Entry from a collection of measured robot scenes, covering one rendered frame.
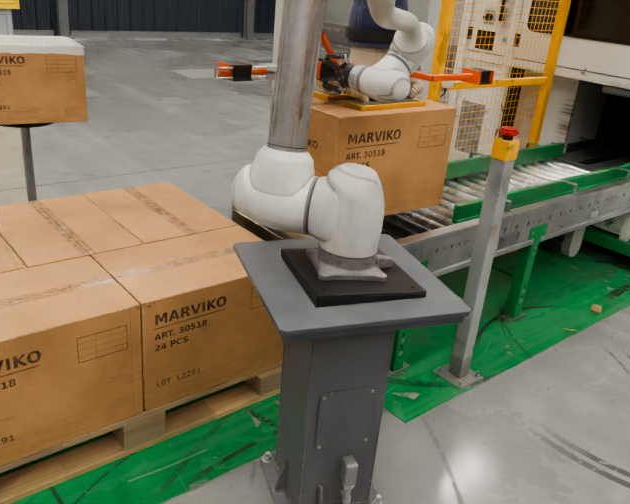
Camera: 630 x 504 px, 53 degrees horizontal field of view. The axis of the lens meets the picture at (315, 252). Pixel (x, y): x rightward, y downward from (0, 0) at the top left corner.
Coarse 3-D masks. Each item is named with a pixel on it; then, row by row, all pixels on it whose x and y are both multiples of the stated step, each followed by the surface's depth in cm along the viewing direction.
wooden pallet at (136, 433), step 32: (224, 384) 222; (256, 384) 236; (160, 416) 208; (192, 416) 223; (64, 448) 189; (96, 448) 204; (128, 448) 205; (0, 480) 189; (32, 480) 190; (64, 480) 193
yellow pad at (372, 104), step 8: (344, 104) 229; (352, 104) 226; (360, 104) 226; (368, 104) 226; (376, 104) 228; (384, 104) 229; (392, 104) 232; (400, 104) 234; (408, 104) 237; (416, 104) 239; (424, 104) 242
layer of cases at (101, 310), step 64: (128, 192) 274; (0, 256) 208; (64, 256) 212; (128, 256) 216; (192, 256) 220; (0, 320) 173; (64, 320) 176; (128, 320) 187; (192, 320) 202; (256, 320) 220; (0, 384) 169; (64, 384) 181; (128, 384) 195; (192, 384) 212; (0, 448) 176
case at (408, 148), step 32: (320, 128) 220; (352, 128) 216; (384, 128) 226; (416, 128) 236; (448, 128) 247; (320, 160) 223; (352, 160) 222; (384, 160) 232; (416, 160) 243; (384, 192) 238; (416, 192) 250
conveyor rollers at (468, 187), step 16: (544, 160) 390; (464, 176) 341; (480, 176) 343; (512, 176) 349; (528, 176) 351; (544, 176) 354; (560, 176) 356; (448, 192) 316; (464, 192) 319; (480, 192) 315; (432, 208) 291; (448, 208) 295; (384, 224) 266; (400, 224) 271; (416, 224) 266; (432, 224) 269; (448, 224) 274
